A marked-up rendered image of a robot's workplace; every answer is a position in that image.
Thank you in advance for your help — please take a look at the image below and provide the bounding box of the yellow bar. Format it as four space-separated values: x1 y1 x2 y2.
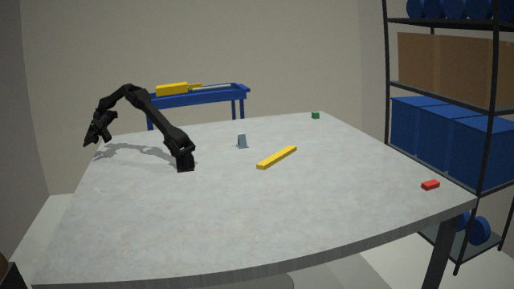
256 145 297 170

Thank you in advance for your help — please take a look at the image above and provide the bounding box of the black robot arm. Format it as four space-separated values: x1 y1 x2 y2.
93 83 196 173

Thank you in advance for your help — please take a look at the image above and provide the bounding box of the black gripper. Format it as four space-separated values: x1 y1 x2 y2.
83 116 108 147

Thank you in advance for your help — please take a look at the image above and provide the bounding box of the small red block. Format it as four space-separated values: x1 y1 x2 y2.
421 179 440 191

